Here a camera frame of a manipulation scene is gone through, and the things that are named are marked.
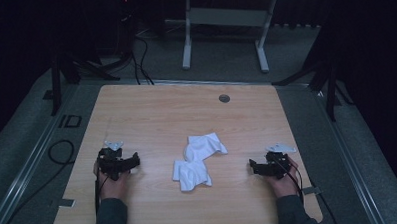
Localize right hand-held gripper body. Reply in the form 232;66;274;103
256;141;299;181

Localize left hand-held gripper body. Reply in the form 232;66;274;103
96;139;134;183

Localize white sock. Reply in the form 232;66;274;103
171;158;213;193
182;131;229;164

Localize person's right hand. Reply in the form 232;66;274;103
265;154;303;200

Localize person's left hand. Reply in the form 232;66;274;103
92;159;134;202

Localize black floor tape marks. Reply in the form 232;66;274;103
56;113;84;130

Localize black tripod stand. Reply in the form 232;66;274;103
269;50;356;125
47;40;137;117

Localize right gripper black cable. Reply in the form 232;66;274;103
271;152;338;224

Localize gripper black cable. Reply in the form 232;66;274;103
271;152;338;224
92;154;108;217

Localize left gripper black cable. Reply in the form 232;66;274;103
92;154;108;217

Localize black floor cable loop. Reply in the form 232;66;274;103
0;138;78;224

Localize metal floor rail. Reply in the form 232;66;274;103
0;85;88;224
312;84;389;224

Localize black floor cables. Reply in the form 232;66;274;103
129;27;156;86

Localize white metal desk frame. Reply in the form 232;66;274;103
180;0;281;77

